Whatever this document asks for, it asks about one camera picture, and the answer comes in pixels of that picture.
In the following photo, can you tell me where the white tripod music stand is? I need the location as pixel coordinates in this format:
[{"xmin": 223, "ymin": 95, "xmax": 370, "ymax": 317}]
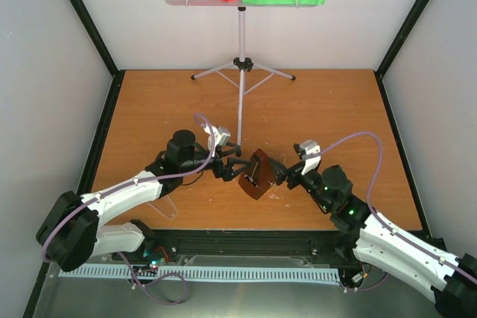
[{"xmin": 164, "ymin": 0, "xmax": 323, "ymax": 155}]

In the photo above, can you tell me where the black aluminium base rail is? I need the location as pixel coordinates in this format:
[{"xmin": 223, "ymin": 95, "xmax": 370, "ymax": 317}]
[{"xmin": 48, "ymin": 229, "xmax": 377, "ymax": 269}]

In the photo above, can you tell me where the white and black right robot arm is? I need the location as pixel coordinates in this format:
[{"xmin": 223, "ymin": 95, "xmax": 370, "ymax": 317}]
[{"xmin": 270, "ymin": 141, "xmax": 476, "ymax": 317}]

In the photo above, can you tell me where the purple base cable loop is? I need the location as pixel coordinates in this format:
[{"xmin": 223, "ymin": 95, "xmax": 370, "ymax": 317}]
[{"xmin": 118, "ymin": 249, "xmax": 188, "ymax": 304}]

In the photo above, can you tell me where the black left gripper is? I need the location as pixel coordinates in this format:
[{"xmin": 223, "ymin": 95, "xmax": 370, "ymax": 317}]
[{"xmin": 181, "ymin": 141, "xmax": 252, "ymax": 182}]

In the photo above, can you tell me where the clear plastic metronome cover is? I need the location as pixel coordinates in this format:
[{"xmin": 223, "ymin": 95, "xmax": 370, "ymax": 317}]
[{"xmin": 148, "ymin": 195, "xmax": 178, "ymax": 220}]

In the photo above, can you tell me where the light blue slotted cable duct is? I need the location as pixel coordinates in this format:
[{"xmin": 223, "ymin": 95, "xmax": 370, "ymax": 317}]
[{"xmin": 58, "ymin": 264, "xmax": 340, "ymax": 285}]

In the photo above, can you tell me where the small green circuit board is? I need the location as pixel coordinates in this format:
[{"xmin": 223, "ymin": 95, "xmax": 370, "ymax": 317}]
[{"xmin": 149, "ymin": 257, "xmax": 168, "ymax": 270}]

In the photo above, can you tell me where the brown wooden metronome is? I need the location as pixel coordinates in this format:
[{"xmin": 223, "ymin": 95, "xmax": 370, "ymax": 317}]
[{"xmin": 238, "ymin": 149, "xmax": 275, "ymax": 200}]

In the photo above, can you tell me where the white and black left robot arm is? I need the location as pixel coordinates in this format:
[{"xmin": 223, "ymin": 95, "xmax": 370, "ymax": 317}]
[{"xmin": 36, "ymin": 127, "xmax": 252, "ymax": 272}]

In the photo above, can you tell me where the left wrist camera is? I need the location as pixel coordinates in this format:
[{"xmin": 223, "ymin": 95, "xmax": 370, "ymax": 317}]
[{"xmin": 202, "ymin": 124, "xmax": 230, "ymax": 152}]

